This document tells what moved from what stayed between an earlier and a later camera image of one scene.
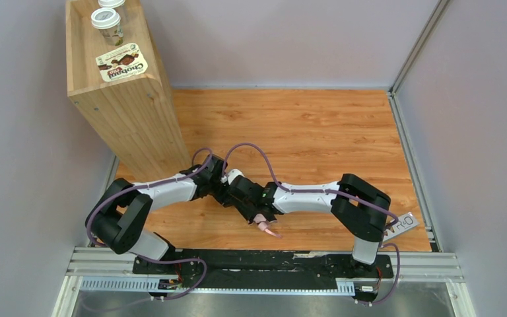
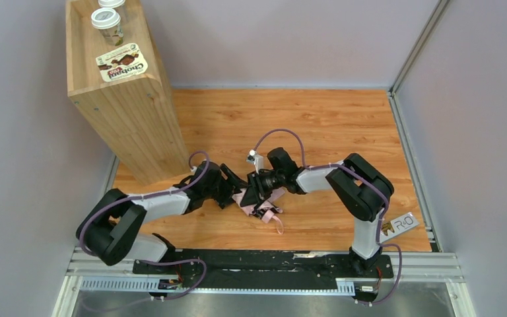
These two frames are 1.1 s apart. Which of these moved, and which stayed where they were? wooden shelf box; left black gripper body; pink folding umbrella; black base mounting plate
Moved: pink folding umbrella
Stayed: black base mounting plate; left black gripper body; wooden shelf box
